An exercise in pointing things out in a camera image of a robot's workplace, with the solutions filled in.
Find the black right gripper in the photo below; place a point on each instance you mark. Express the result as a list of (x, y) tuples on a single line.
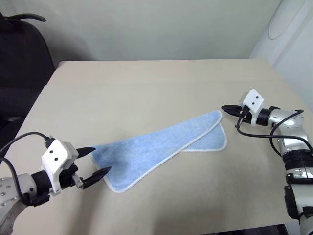
[(247, 116)]

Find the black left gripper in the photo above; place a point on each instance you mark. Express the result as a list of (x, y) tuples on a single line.
[(66, 177)]

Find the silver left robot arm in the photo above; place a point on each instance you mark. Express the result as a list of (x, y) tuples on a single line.
[(14, 188)]

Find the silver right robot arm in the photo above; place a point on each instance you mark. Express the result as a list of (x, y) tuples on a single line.
[(293, 142)]

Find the light blue cloth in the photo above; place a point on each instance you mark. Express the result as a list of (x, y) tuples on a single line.
[(156, 151)]

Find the black office chair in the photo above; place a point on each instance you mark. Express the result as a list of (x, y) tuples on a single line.
[(22, 73)]

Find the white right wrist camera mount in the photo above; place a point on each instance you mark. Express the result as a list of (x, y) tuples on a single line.
[(254, 99)]

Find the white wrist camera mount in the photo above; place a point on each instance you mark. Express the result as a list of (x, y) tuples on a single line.
[(254, 99), (56, 154)]

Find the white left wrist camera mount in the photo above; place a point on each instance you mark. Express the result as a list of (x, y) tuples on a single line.
[(56, 154)]

